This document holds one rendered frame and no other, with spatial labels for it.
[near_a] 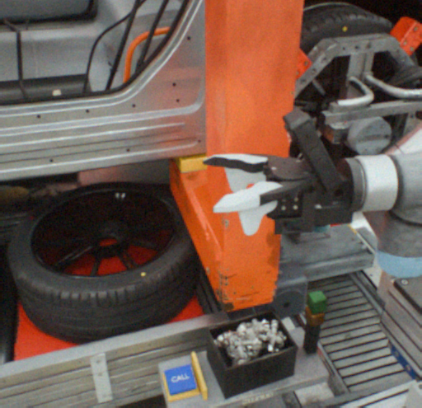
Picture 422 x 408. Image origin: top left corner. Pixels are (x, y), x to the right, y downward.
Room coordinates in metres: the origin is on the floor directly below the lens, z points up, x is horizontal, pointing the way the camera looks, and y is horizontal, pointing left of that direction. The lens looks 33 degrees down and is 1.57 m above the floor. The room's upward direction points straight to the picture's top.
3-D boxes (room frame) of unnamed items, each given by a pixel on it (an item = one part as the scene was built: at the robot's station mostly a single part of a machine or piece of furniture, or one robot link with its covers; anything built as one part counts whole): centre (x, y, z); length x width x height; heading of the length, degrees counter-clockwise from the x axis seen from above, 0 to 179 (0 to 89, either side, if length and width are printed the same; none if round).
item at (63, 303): (1.38, 0.39, 0.39); 0.66 x 0.66 x 0.24
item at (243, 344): (0.85, -0.09, 0.51); 0.20 x 0.14 x 0.13; 111
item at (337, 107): (1.42, -0.40, 1.03); 0.19 x 0.18 x 0.11; 17
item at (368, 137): (1.50, -0.48, 0.85); 0.21 x 0.14 x 0.14; 17
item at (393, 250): (0.59, -0.28, 1.11); 0.11 x 0.08 x 0.11; 6
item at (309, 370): (0.84, -0.07, 0.44); 0.43 x 0.17 x 0.03; 107
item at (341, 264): (1.73, -0.40, 0.13); 0.50 x 0.36 x 0.10; 107
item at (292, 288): (1.39, -0.18, 0.26); 0.42 x 0.18 x 0.35; 17
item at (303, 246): (1.73, -0.40, 0.32); 0.40 x 0.30 x 0.28; 107
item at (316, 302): (0.90, -0.26, 0.64); 0.04 x 0.04 x 0.04; 17
